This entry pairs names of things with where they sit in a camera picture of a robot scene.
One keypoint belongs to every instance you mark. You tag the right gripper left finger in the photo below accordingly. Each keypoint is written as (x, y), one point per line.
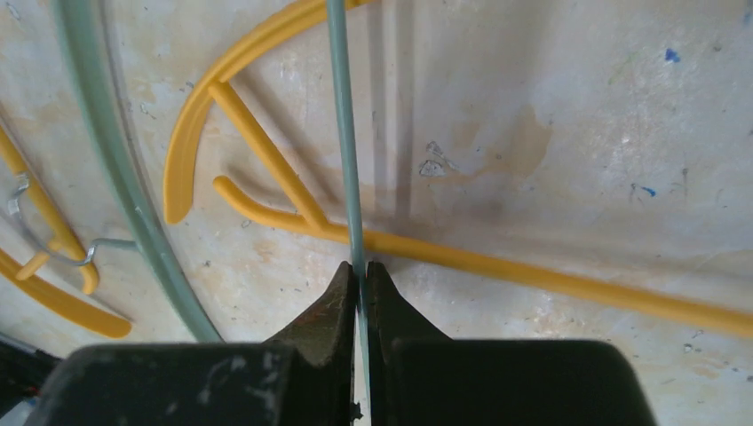
(302, 375)

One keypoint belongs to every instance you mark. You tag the orange plastic hanger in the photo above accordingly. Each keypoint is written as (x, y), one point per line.
(215, 88)

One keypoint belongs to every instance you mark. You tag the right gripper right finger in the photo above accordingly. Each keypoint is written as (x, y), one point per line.
(418, 375)

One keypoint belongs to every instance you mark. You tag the green hanger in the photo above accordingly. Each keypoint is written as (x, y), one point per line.
(81, 38)

